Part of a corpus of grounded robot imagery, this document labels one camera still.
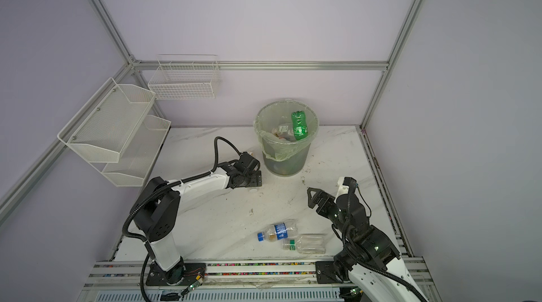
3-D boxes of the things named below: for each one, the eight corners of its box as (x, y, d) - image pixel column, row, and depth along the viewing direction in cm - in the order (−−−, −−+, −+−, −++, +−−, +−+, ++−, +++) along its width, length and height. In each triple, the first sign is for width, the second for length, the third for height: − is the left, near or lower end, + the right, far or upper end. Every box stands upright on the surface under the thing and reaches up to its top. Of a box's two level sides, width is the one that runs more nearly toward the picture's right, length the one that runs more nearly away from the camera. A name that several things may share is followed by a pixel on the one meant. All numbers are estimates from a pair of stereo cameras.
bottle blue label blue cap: (259, 247, 81) (258, 243, 77) (256, 233, 84) (255, 229, 80) (299, 236, 84) (301, 231, 79) (295, 223, 87) (296, 218, 83)
